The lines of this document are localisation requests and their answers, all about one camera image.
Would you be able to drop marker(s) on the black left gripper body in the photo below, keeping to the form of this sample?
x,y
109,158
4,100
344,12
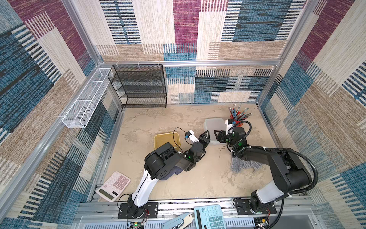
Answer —
x,y
203,150

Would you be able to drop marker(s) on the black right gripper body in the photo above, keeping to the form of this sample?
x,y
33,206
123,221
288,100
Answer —
x,y
223,136

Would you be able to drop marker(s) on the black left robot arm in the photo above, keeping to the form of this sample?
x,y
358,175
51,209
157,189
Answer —
x,y
164,162

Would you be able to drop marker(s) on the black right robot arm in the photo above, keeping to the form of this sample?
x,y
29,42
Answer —
x,y
292,172

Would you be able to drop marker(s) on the yellow lunch box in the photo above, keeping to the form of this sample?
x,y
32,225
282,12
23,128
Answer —
x,y
172,137

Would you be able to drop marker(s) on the red pencil cup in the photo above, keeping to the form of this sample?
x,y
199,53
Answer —
x,y
237,121

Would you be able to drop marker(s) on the grey striped cloth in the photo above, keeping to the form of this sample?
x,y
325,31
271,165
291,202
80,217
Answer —
x,y
237,165

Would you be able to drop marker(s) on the dark blue cloth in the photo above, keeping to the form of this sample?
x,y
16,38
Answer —
x,y
176,170

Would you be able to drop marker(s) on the teal calculator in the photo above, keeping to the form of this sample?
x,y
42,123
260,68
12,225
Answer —
x,y
209,217

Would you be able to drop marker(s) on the light blue handheld device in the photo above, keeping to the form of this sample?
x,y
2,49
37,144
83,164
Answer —
x,y
180,222

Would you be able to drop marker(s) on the black mesh shelf rack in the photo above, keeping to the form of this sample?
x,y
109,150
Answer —
x,y
139,86

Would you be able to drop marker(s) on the pink calculator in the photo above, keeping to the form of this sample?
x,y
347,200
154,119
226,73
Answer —
x,y
113,187

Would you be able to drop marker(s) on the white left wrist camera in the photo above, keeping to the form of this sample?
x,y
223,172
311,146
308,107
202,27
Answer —
x,y
190,135

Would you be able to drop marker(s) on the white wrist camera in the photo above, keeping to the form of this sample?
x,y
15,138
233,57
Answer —
x,y
190,135
229,124

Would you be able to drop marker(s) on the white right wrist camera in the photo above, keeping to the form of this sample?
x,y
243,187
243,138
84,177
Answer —
x,y
229,124

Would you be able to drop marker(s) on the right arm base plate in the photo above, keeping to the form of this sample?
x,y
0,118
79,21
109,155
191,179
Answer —
x,y
253,207

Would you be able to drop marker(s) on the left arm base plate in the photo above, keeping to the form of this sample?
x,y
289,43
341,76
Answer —
x,y
130,211

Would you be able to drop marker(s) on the white wire basket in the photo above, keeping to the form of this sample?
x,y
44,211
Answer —
x,y
86,103

